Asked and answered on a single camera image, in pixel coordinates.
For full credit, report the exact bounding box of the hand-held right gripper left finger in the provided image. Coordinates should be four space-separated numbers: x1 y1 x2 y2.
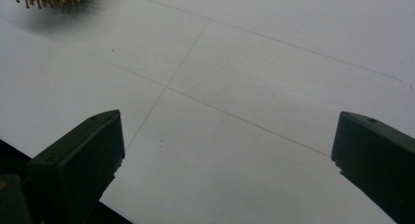
27 110 126 224

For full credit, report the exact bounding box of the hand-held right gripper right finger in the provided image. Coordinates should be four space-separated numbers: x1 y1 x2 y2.
331 111 415 224

